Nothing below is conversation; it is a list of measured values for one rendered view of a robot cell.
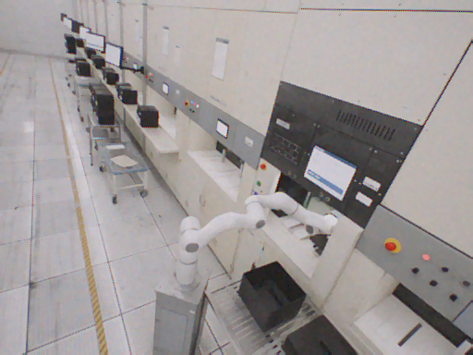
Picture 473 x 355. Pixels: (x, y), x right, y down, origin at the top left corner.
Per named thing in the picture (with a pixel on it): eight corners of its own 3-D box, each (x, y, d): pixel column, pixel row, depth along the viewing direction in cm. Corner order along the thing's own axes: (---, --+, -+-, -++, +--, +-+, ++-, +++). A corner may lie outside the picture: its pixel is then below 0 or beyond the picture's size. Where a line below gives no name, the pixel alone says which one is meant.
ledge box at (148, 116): (135, 121, 385) (135, 104, 373) (154, 121, 399) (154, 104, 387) (139, 128, 363) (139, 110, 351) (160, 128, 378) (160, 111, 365)
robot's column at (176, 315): (150, 360, 187) (153, 289, 151) (167, 323, 211) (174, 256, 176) (186, 373, 184) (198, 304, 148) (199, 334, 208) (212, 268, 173)
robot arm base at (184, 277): (164, 286, 155) (165, 263, 146) (177, 263, 171) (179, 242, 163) (194, 295, 153) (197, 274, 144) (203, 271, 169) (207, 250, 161)
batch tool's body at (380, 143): (224, 283, 255) (273, 79, 164) (291, 255, 307) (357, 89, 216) (284, 375, 194) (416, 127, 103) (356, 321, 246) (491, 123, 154)
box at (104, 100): (94, 104, 442) (92, 89, 430) (112, 105, 457) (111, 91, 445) (96, 110, 421) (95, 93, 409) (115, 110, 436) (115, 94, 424)
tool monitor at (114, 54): (105, 68, 380) (103, 41, 363) (140, 72, 408) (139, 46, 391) (111, 74, 352) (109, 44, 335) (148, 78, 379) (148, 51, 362)
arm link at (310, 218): (309, 201, 142) (338, 225, 156) (287, 200, 155) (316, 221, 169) (304, 216, 139) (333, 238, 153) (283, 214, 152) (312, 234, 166)
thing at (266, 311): (271, 277, 174) (277, 260, 166) (298, 313, 155) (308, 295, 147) (236, 291, 160) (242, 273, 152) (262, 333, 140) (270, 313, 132)
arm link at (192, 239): (184, 238, 152) (185, 260, 138) (176, 225, 146) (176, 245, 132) (262, 211, 154) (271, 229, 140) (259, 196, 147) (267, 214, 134)
